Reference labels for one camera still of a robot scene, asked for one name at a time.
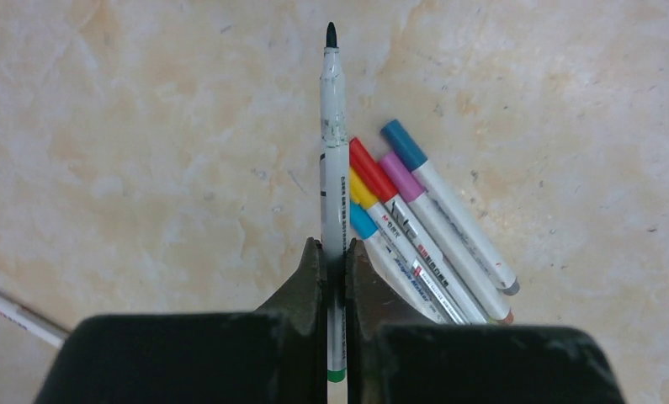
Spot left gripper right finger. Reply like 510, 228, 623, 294
346, 239, 624, 403

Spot yellow cap white marker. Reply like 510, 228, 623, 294
0, 292, 70, 348

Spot green end white marker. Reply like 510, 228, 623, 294
319, 22, 350, 383

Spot light blue cap marker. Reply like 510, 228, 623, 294
350, 200, 451, 324

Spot blue cap white marker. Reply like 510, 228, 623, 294
381, 120, 520, 296

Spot red cap white marker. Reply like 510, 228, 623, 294
349, 137, 490, 324

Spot pink cap white marker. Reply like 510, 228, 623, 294
378, 151, 514, 325

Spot orange cap white marker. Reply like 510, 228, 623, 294
349, 168, 470, 325

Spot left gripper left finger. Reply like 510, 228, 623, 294
36, 239, 327, 403

